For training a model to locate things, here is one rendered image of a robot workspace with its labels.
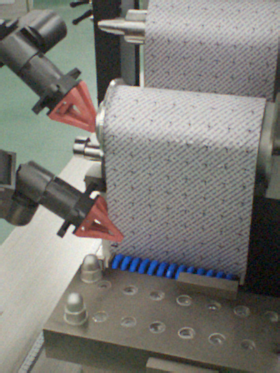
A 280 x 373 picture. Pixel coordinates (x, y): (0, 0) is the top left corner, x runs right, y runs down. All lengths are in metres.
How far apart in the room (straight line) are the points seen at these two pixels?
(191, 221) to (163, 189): 0.07
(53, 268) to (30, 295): 0.09
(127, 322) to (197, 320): 0.11
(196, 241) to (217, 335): 0.16
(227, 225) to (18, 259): 0.50
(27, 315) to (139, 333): 0.30
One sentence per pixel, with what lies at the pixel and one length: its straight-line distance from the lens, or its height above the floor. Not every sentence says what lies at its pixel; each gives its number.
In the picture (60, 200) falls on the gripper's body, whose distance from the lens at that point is 1.00.
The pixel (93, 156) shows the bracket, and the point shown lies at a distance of 1.06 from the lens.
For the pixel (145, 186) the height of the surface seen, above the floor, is 1.18.
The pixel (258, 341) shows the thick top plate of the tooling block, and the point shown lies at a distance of 0.91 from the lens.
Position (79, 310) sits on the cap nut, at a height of 1.05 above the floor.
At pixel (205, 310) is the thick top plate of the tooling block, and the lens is 0.95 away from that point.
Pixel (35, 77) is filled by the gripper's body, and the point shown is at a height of 1.32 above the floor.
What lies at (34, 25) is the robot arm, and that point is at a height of 1.38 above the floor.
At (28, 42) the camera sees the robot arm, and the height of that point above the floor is 1.36.
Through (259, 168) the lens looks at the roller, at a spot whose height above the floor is 1.23.
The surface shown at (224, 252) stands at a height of 1.07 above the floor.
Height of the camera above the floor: 1.67
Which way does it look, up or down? 31 degrees down
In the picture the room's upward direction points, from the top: 1 degrees counter-clockwise
